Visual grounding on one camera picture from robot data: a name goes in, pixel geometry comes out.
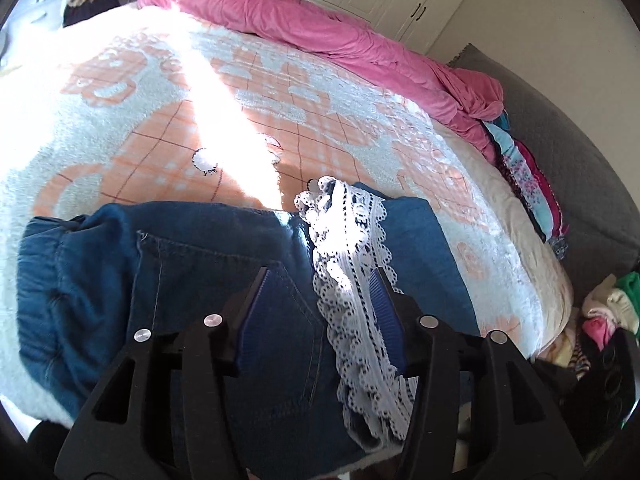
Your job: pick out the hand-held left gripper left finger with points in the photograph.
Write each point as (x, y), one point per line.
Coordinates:
(250, 312)

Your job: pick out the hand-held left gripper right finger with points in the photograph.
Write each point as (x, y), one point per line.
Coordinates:
(386, 320)

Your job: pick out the blue denim pants lace hem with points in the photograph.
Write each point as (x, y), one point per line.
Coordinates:
(200, 270)

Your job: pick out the pink cloth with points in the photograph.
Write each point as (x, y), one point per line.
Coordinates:
(599, 331)

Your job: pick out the white cloth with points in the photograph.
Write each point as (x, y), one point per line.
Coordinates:
(607, 300)

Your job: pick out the green cloth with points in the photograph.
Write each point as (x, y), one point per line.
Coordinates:
(629, 300)

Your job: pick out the beige bed sheet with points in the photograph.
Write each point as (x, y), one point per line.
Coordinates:
(510, 232)

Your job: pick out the stack of folded colourful clothes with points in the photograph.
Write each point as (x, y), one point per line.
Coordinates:
(525, 185)

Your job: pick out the orange white printed fleece blanket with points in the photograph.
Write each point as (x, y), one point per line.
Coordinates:
(150, 110)

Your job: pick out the grey padded headboard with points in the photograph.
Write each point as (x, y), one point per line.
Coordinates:
(575, 150)

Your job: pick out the pink duvet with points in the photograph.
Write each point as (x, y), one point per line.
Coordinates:
(325, 25)

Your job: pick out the dark blue cloth heap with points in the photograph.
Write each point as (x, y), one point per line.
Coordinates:
(90, 12)

